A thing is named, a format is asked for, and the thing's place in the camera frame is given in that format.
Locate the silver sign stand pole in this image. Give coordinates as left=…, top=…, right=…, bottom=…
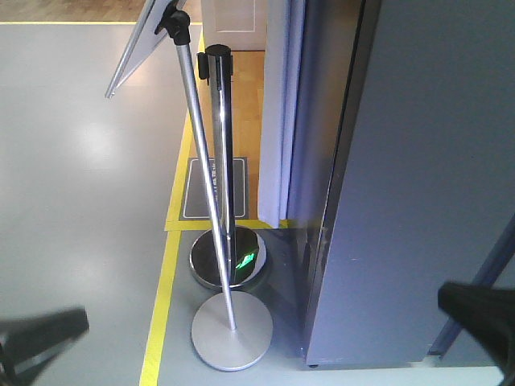
left=104, top=0, right=274, bottom=372

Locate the chrome barrier stanchion post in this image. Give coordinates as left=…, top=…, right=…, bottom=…
left=197, top=43, right=266, bottom=290

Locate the white panelled door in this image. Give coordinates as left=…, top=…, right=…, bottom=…
left=201, top=0, right=268, bottom=51

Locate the dark floor mat sign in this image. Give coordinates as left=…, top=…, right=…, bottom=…
left=179, top=156, right=249, bottom=220

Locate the grey curtain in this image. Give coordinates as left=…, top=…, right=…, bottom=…
left=257, top=1, right=307, bottom=228

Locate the white open fridge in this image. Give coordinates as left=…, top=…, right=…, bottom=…
left=305, top=1, right=514, bottom=368

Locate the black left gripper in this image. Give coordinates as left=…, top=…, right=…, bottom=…
left=1, top=307, right=89, bottom=385

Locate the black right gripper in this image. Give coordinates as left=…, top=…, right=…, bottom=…
left=438, top=282, right=514, bottom=385

